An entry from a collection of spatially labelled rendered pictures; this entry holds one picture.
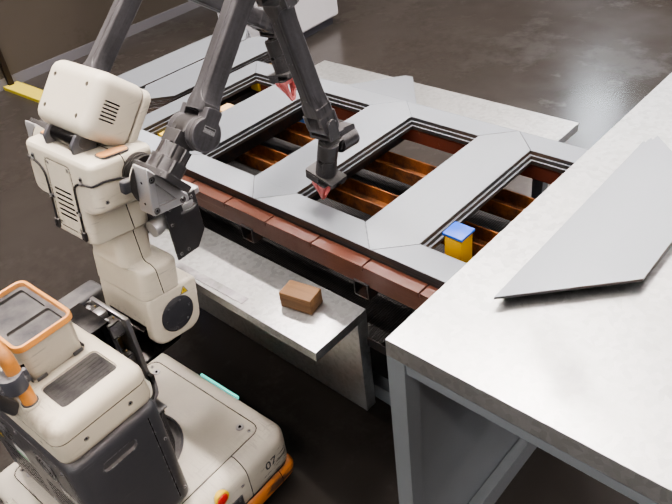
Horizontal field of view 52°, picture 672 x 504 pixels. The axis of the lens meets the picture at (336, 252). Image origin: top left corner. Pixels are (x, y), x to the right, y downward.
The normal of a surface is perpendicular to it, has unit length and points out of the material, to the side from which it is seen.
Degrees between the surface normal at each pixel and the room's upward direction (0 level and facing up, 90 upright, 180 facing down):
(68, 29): 90
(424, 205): 0
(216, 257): 0
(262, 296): 0
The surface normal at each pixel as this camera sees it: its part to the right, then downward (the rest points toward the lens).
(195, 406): -0.11, -0.79
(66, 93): -0.53, -0.15
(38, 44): 0.77, 0.32
